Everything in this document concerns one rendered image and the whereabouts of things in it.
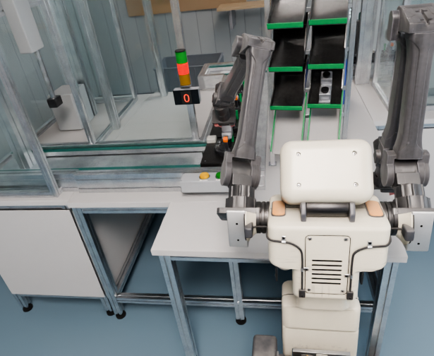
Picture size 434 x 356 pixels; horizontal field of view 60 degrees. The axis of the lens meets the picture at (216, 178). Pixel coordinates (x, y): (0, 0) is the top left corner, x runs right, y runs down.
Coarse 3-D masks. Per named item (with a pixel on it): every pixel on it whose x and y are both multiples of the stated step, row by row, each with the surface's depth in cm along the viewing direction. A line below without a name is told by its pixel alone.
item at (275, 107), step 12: (276, 72) 160; (288, 72) 164; (300, 72) 162; (276, 84) 162; (288, 84) 160; (300, 84) 159; (276, 96) 158; (288, 96) 157; (300, 96) 155; (276, 108) 153; (288, 108) 152; (300, 108) 150
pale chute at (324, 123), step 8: (312, 112) 164; (320, 112) 163; (328, 112) 162; (336, 112) 161; (312, 120) 164; (320, 120) 163; (328, 120) 162; (336, 120) 161; (312, 128) 163; (320, 128) 162; (328, 128) 161; (336, 128) 160; (312, 136) 162; (320, 136) 161; (328, 136) 160; (336, 136) 159
